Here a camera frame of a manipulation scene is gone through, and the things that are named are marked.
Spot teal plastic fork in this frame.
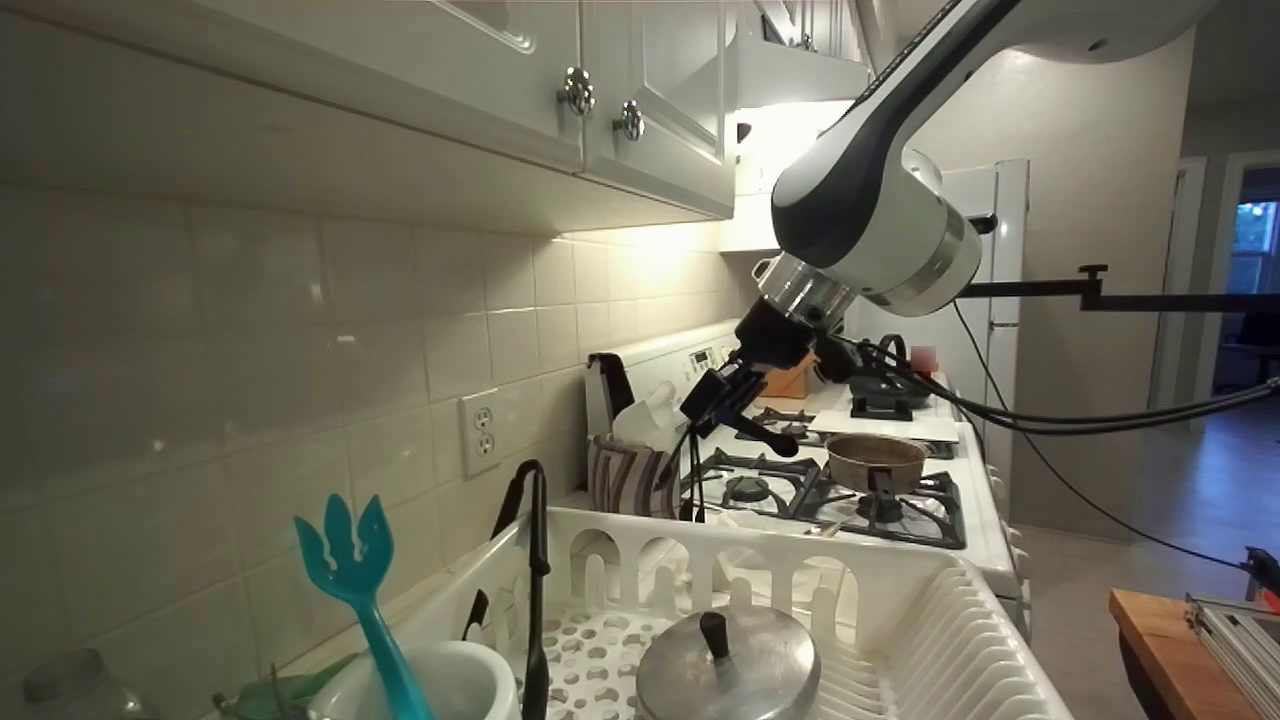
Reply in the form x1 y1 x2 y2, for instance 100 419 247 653
289 487 438 720

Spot metal pan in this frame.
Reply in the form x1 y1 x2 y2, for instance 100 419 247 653
821 433 928 500

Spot small black utensil handle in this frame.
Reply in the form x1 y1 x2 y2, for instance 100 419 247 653
457 589 490 644

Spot white upper cabinet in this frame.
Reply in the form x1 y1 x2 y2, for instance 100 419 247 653
0 0 738 241

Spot white plastic dish rack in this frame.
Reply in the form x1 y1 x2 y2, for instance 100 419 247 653
397 500 1078 720

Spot metal frame on table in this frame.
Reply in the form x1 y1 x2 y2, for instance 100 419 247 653
1179 591 1280 695

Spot black camera pole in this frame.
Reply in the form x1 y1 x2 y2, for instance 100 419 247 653
956 260 1280 321

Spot metal pot lid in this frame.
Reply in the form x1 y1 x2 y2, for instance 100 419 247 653
631 604 823 720

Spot white wall outlet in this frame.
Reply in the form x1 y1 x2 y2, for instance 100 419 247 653
457 383 506 479

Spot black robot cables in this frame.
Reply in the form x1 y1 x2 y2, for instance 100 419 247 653
853 295 1280 577

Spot white crumpled dish towel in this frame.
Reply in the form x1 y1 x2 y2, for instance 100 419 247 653
609 381 698 461

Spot white utensil cup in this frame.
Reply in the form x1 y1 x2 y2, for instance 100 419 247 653
305 637 524 720

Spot metal cabinet knob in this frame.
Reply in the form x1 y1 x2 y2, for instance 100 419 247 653
609 95 650 148
552 64 603 120

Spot wooden cutting board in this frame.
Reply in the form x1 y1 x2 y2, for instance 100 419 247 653
1102 584 1280 720

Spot white range hood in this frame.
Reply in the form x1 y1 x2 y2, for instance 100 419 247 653
717 25 888 260

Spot white gas stove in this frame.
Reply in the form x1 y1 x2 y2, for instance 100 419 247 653
581 321 1031 608

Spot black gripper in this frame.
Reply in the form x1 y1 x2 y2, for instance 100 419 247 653
674 295 823 461

